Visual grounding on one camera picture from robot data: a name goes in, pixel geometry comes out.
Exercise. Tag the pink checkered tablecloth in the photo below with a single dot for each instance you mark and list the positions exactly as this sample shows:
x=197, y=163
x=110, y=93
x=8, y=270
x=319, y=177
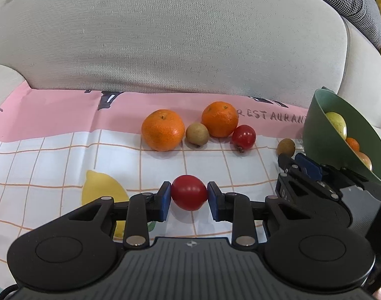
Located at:
x=61, y=149

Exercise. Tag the right orange tangerine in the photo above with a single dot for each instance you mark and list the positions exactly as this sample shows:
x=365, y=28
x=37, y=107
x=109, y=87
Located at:
x=220, y=119

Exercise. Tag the green plastic bowl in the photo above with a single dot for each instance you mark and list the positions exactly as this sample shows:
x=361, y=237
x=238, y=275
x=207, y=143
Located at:
x=323, y=144

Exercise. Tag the small tangerine in bowl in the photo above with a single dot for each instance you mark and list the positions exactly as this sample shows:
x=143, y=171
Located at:
x=353, y=143

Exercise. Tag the yellow red apple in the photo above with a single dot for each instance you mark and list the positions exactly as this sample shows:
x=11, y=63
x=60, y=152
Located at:
x=365, y=159

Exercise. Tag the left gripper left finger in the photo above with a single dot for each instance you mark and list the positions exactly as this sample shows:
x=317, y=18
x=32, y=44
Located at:
x=83, y=246

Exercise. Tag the beige sofa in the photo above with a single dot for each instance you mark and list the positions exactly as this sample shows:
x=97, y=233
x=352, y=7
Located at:
x=277, y=49

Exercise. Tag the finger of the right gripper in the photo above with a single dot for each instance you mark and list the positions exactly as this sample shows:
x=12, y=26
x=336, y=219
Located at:
x=296, y=161

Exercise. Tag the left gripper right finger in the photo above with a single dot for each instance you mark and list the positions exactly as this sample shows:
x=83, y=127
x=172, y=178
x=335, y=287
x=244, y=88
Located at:
x=300, y=249

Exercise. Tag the brown longan fruit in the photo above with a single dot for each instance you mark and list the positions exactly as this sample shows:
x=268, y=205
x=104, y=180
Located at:
x=197, y=134
x=286, y=146

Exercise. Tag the yellow green apple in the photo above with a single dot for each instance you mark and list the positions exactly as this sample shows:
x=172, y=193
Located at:
x=338, y=123

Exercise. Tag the large orange tangerine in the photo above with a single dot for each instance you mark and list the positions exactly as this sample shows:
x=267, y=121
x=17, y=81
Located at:
x=163, y=130

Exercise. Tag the small red tomato with stem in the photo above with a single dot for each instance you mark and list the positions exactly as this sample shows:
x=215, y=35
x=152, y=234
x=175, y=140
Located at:
x=243, y=138

